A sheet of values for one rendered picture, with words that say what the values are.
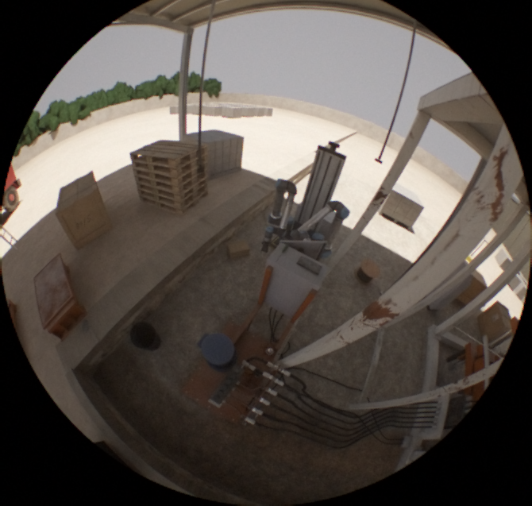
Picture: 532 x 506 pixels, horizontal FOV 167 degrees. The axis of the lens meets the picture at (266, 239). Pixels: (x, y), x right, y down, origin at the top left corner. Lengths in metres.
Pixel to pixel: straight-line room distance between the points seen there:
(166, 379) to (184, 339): 0.55
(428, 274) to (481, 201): 0.19
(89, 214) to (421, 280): 3.44
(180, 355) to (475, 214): 2.40
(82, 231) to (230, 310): 2.66
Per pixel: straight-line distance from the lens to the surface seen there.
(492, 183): 0.42
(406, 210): 5.76
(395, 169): 1.17
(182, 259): 2.46
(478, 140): 1.18
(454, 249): 0.43
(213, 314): 2.37
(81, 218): 3.31
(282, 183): 2.07
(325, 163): 2.18
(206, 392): 1.60
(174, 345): 2.35
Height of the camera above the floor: 2.19
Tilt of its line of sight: 44 degrees down
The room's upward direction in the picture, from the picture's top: 11 degrees clockwise
